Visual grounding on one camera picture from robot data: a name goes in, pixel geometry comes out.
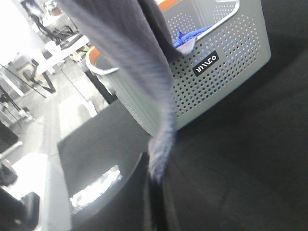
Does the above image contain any grey microfibre towel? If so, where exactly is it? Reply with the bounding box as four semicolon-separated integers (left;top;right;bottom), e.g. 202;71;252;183
58;0;194;182

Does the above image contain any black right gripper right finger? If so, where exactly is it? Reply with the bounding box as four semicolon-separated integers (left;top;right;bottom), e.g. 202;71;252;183
150;170;180;231

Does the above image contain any blue towel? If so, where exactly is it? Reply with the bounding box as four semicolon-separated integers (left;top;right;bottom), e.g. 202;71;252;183
173;25;212;48

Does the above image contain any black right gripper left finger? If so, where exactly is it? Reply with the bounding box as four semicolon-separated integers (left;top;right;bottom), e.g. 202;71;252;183
72;153;148;231

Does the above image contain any grey perforated laundry basket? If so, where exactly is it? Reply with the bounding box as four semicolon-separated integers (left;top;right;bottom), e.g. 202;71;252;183
85;0;272;138

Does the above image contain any left clear tape strip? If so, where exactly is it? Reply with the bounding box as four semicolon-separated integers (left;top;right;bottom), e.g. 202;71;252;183
69;165;123;215

